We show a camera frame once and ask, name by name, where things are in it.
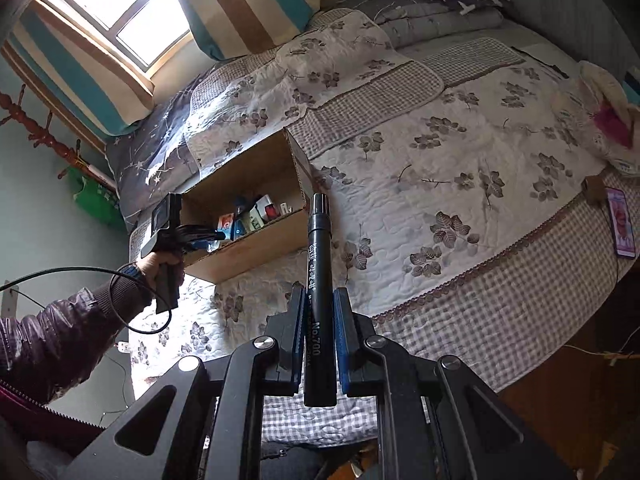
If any phone with pink screen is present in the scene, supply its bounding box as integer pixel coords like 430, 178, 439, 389
605, 186, 636, 259

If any blue red tissue pack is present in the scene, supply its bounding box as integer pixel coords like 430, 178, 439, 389
217, 214, 234, 240

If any window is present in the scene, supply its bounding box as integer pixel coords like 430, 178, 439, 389
46, 0, 189, 72

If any purple jacket forearm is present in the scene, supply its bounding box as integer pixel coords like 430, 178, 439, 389
1, 264, 152, 404

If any white square box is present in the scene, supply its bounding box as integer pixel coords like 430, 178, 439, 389
255, 195, 276, 223

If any person's left hand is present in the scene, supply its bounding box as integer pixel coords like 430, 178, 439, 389
134, 252, 184, 290

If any brown cardboard box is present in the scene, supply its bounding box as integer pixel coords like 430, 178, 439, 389
181, 130, 317, 284

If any green shopping bag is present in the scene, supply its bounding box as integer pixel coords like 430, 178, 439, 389
67, 168, 126, 232

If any wall power socket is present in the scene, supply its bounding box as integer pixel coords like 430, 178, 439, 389
0, 287, 20, 318

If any white pink cloth bundle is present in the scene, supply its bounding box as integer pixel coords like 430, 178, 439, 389
551, 61, 639, 178

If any grey star pattern pillow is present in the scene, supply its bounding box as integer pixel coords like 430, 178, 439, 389
106, 81, 198, 232

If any striped curtain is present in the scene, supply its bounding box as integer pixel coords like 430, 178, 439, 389
1, 0, 338, 139

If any blue cap glue tube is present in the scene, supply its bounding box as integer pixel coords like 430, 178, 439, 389
232, 196, 250, 240

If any floral quilted bedspread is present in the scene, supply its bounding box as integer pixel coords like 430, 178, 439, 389
127, 6, 637, 449

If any green wet wipes pack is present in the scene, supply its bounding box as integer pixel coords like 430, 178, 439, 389
245, 210, 265, 232

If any black marker pen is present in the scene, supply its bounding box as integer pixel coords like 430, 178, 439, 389
304, 193, 336, 408

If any red wooden coat rack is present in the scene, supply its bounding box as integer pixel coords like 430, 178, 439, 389
0, 84, 116, 193

